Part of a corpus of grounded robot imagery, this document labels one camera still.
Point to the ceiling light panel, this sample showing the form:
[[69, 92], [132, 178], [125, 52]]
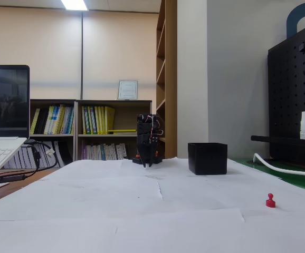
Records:
[[74, 4]]

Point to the wide low wooden bookshelf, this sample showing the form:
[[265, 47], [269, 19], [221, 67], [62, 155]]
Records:
[[126, 105]]

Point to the narrow low wooden bookshelf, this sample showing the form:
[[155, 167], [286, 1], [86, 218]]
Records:
[[52, 135]]

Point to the flat yellow folder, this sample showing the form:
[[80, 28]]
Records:
[[122, 130]]

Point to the blue arch-shaped board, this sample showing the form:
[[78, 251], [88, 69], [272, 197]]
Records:
[[291, 21]]

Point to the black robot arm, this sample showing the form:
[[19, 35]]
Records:
[[142, 126]]

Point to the white laptop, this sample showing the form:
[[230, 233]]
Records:
[[4, 105]]

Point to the red push pin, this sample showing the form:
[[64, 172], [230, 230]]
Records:
[[270, 203]]

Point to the green desk mat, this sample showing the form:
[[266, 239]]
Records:
[[300, 182]]

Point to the thick yellow binder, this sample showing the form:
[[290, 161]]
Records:
[[110, 120]]

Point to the black open box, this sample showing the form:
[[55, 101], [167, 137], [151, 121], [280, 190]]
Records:
[[208, 159]]

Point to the black pegboard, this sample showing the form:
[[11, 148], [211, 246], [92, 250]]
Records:
[[292, 100]]

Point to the framed certificate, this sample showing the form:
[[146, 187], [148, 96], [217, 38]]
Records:
[[127, 89]]

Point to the tall wooden bookshelf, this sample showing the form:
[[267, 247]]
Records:
[[169, 79]]

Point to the black pegboard shelf rail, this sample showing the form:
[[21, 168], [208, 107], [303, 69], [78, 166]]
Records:
[[279, 140]]

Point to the white paper sheet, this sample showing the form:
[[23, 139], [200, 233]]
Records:
[[142, 232], [76, 195], [221, 189]]

